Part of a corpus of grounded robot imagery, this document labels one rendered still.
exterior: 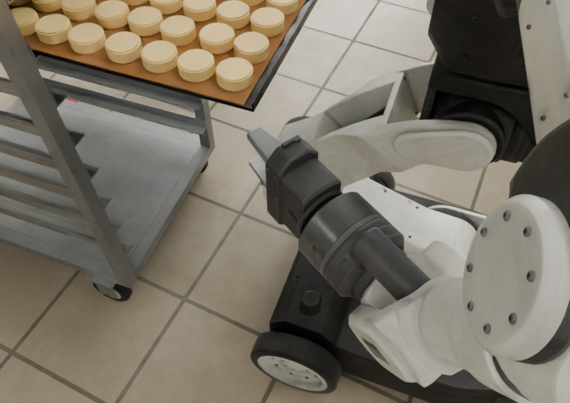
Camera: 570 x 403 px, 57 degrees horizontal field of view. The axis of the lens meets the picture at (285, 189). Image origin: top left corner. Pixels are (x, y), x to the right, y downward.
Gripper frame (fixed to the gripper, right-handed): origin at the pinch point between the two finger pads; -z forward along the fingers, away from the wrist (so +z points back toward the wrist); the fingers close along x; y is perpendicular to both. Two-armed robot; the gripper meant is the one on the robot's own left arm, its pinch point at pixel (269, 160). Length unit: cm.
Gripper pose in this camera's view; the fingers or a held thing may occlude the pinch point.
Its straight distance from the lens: 61.4
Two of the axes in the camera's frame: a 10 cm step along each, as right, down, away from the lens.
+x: 0.0, -6.1, -8.0
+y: -7.9, 4.8, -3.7
